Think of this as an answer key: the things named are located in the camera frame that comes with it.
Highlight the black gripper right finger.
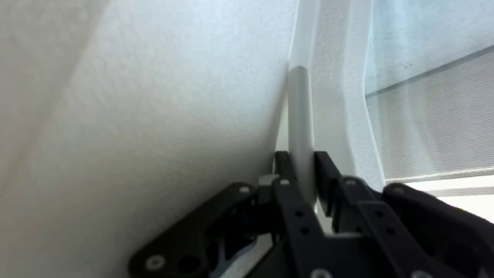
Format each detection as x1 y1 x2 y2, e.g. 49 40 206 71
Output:
313 149 494 278

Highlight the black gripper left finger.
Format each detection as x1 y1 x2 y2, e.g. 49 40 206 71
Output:
128 149 330 278

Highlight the white pleated curtain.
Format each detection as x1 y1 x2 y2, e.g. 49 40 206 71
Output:
287 0 494 186

